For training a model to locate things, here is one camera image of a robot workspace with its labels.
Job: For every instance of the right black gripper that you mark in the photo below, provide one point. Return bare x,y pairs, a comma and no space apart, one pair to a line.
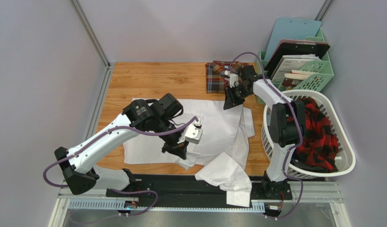
232,97

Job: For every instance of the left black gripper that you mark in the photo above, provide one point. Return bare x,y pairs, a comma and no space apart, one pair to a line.
180,149

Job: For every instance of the white long sleeve shirt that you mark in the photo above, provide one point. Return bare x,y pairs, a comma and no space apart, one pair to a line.
223,148

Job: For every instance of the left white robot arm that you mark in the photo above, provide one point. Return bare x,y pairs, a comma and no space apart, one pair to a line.
149,117

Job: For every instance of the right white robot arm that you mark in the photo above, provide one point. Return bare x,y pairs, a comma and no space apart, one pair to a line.
286,124

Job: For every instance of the folded plaid shirt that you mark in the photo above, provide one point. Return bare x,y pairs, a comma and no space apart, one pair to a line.
215,81

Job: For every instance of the dark red book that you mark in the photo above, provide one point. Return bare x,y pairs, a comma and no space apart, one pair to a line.
293,79

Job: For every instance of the white booklet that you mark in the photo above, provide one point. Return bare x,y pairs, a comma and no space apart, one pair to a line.
290,62

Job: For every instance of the green desk organizer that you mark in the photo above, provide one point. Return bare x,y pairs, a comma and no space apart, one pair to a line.
321,72

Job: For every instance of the blue clipboard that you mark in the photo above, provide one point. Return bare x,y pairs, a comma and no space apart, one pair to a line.
290,28

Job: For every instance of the red black plaid shirt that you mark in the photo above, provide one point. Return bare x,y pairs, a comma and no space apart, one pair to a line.
320,145

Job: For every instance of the black clipboard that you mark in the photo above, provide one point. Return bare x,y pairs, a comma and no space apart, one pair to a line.
294,47

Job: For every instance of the white laundry basket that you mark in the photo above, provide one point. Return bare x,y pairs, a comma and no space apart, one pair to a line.
345,158

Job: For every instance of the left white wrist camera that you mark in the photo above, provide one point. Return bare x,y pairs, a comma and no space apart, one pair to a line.
191,134

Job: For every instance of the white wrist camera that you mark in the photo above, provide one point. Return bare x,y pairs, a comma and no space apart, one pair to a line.
233,79
191,134

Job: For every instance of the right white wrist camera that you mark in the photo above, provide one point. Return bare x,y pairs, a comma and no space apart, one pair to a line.
233,79

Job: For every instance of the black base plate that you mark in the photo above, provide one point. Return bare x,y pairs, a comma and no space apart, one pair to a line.
184,191

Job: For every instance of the aluminium frame rail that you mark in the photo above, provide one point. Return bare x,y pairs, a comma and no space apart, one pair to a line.
301,123

